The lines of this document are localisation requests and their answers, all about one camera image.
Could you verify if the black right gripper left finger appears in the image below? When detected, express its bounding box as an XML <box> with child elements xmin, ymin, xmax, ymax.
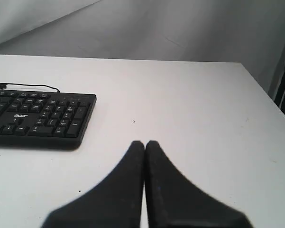
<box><xmin>43</xmin><ymin>141</ymin><xmax>144</xmax><ymax>228</ymax></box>

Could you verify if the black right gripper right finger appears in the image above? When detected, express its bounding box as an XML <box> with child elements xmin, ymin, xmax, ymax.
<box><xmin>145</xmin><ymin>141</ymin><xmax>252</xmax><ymax>228</ymax></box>

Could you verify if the black acer keyboard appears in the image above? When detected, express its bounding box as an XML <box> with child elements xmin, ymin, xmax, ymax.
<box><xmin>0</xmin><ymin>90</ymin><xmax>97</xmax><ymax>150</ymax></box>

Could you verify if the grey backdrop cloth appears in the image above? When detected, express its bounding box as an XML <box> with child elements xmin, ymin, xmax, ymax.
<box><xmin>0</xmin><ymin>0</ymin><xmax>285</xmax><ymax>64</ymax></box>

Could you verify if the thin black keyboard cable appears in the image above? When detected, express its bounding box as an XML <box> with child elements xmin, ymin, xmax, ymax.
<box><xmin>0</xmin><ymin>83</ymin><xmax>61</xmax><ymax>94</ymax></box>

